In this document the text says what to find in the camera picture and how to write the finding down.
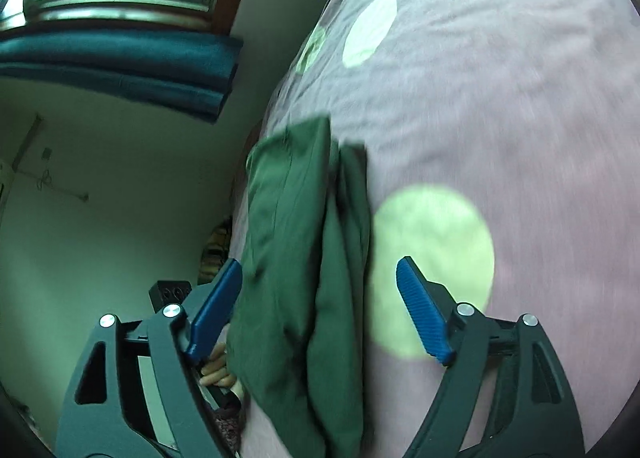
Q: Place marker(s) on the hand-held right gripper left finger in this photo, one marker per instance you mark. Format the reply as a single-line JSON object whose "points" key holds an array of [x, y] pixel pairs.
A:
{"points": [[215, 310]]}

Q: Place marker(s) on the yellow brown striped pillow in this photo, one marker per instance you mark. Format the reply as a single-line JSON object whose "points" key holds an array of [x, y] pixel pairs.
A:
{"points": [[215, 253]]}

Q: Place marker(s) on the pink bed sheet green dots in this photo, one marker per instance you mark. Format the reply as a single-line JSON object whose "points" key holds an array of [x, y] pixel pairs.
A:
{"points": [[510, 88]]}

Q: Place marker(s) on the dark green pants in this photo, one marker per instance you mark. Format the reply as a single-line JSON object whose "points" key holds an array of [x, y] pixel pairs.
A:
{"points": [[295, 248]]}

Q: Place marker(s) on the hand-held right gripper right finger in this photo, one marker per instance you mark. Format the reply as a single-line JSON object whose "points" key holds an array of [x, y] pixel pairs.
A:
{"points": [[422, 315]]}

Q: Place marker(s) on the teal curtain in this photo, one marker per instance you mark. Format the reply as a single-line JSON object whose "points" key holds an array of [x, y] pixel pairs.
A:
{"points": [[125, 66]]}

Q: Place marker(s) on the person's left forearm knit sleeve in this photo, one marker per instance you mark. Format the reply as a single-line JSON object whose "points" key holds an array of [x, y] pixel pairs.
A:
{"points": [[229, 425]]}

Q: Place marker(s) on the person's left hand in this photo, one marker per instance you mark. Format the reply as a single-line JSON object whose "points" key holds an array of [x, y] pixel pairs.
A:
{"points": [[216, 370]]}

